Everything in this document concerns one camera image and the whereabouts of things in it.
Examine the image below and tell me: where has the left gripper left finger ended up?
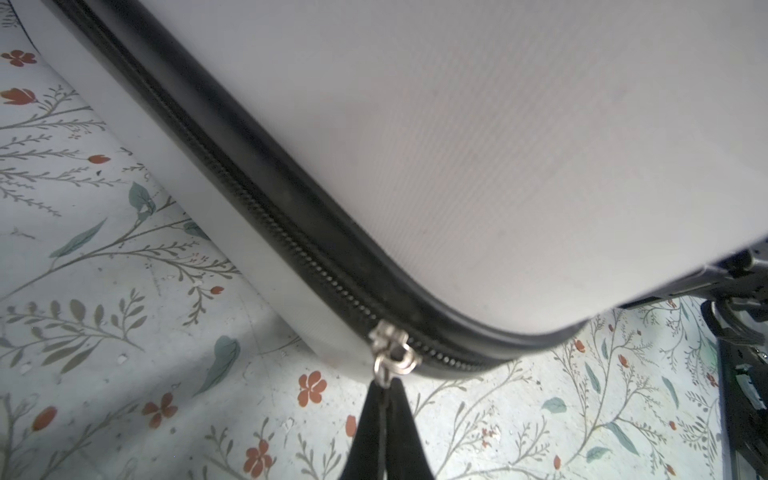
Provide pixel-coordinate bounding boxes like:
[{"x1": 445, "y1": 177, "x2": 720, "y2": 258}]
[{"x1": 340, "y1": 381, "x2": 386, "y2": 480}]

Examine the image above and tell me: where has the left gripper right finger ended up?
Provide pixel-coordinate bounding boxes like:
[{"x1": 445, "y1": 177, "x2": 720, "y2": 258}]
[{"x1": 385, "y1": 379, "x2": 434, "y2": 480}]

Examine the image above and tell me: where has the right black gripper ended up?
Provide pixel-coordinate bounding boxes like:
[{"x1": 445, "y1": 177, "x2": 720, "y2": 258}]
[{"x1": 700, "y1": 241, "x2": 767, "y2": 479}]

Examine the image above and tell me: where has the floral table mat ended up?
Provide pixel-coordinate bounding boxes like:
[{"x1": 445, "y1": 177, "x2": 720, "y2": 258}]
[{"x1": 1, "y1": 1, "x2": 724, "y2": 479}]

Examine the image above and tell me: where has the white hard-shell suitcase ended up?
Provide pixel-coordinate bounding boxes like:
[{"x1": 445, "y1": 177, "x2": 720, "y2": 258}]
[{"x1": 14, "y1": 1, "x2": 767, "y2": 378}]

